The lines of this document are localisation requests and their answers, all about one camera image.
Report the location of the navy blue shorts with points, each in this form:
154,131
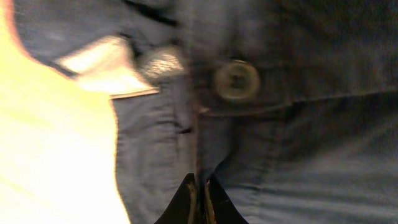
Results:
290,104

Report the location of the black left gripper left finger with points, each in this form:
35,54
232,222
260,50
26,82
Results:
182,208

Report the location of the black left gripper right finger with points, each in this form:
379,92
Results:
218,206

